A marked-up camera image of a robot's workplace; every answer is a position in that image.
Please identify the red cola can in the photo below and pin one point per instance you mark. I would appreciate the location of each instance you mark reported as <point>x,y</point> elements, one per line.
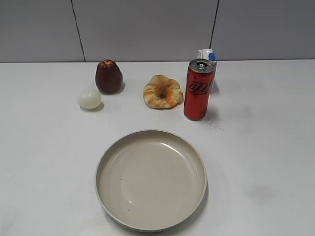
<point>199,80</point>

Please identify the beige round plate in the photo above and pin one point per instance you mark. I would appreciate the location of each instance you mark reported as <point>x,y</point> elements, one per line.
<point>150,180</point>

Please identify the orange striped bread roll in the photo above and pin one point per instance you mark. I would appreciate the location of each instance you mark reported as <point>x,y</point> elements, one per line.
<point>162,92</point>

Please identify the dark red wax apple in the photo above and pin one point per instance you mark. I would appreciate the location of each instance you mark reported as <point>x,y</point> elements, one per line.
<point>108,77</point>

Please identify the white egg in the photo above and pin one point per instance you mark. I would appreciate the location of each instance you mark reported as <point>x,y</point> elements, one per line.
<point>89,99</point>

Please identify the small white milk carton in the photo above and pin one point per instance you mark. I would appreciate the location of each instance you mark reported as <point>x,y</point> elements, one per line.
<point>210,56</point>

